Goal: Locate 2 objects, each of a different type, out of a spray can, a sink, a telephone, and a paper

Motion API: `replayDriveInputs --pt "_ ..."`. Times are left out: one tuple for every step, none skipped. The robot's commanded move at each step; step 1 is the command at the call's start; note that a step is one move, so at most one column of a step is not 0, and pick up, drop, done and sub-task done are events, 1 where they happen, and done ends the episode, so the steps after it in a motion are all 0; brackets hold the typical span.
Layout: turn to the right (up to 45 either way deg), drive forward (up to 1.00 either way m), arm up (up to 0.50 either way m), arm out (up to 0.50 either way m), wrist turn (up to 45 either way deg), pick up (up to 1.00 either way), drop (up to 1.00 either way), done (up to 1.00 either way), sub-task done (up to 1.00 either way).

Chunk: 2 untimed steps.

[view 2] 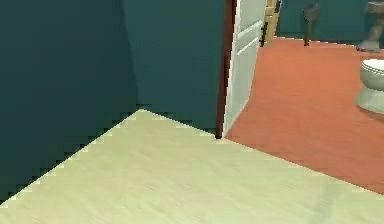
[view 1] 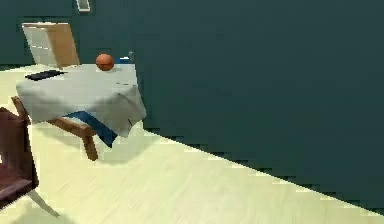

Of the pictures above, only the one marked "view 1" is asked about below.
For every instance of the dark red chair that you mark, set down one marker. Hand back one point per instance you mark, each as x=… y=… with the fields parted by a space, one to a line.
x=15 y=156

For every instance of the black flat device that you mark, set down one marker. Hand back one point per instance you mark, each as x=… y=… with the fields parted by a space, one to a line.
x=44 y=74

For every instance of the grey small bottle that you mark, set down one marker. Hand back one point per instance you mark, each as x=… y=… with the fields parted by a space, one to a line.
x=131 y=56

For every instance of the white framed wall picture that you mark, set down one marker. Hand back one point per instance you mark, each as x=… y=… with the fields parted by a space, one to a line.
x=83 y=4

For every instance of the wooden bed with grey blanket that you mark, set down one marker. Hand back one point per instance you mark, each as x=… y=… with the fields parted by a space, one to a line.
x=83 y=93

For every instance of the blue and white box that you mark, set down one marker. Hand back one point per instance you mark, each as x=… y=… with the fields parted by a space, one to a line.
x=124 y=60

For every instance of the orange basketball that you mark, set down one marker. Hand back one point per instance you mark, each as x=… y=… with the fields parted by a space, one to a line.
x=105 y=62

